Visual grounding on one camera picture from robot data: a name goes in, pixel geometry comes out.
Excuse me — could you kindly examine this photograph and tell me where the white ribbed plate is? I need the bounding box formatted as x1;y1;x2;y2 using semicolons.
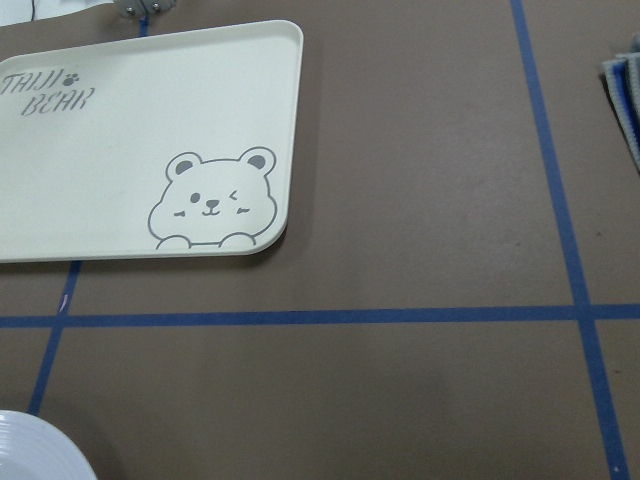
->
1;410;96;479

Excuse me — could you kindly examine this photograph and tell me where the cream bear tray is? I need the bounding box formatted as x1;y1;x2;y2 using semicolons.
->
1;20;304;263

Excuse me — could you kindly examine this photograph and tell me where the grey folded cloth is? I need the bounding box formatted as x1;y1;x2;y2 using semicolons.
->
601;32;639;171

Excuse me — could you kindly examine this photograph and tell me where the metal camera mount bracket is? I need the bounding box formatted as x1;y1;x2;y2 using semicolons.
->
113;0;177;18

